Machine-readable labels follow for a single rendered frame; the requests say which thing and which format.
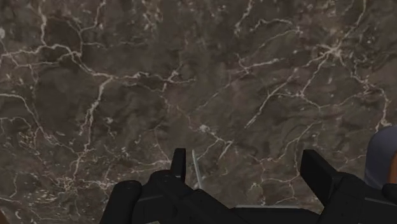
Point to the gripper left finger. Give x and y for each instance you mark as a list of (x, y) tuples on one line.
[(167, 198)]

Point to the blue-grey rounded object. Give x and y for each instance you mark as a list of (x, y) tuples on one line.
[(381, 156)]

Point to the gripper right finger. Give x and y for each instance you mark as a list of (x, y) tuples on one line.
[(350, 195)]

